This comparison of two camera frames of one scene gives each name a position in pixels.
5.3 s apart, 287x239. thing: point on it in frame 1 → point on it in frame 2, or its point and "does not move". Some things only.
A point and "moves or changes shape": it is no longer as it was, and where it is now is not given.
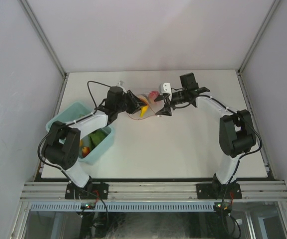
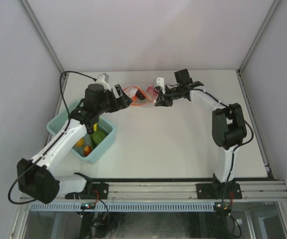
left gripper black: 135,103 → 120,103
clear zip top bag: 147,111 moves or changes shape
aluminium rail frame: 256,190 does not move
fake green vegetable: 96,137 does not move
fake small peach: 85,151 does not move
